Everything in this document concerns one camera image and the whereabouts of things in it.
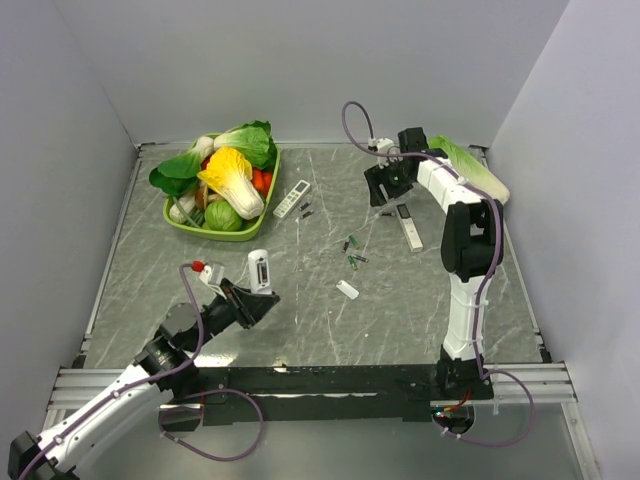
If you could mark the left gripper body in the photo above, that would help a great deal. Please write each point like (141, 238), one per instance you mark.
(235, 301)

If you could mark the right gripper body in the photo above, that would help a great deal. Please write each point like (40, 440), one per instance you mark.
(392, 178)

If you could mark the white remote with coloured buttons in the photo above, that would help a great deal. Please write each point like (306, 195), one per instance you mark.
(259, 272)

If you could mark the white battery cover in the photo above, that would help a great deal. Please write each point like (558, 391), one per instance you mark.
(348, 290)

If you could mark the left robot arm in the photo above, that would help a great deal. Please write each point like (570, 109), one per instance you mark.
(163, 371)

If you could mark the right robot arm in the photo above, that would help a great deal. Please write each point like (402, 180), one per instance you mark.
(472, 245)

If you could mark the slim white remote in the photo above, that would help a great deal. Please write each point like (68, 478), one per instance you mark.
(409, 229)

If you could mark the white air conditioner remote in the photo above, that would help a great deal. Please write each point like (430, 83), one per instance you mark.
(291, 200)

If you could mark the green plastic basket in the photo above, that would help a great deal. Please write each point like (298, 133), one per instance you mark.
(204, 196)

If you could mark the long napa cabbage toy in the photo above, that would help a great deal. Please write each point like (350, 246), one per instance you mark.
(471, 169)

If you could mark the white mushroom toy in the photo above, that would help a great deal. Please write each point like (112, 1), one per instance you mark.
(182, 208)

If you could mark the red tomato toys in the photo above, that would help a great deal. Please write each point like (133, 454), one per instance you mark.
(262, 180)

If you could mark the yellow napa cabbage toy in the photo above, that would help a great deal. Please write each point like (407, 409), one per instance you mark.
(230, 175)

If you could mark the green lettuce toy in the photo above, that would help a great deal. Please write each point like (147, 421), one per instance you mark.
(253, 140)

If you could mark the bok choy toy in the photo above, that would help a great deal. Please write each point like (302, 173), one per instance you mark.
(178, 175)

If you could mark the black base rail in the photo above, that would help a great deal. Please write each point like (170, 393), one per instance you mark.
(324, 393)

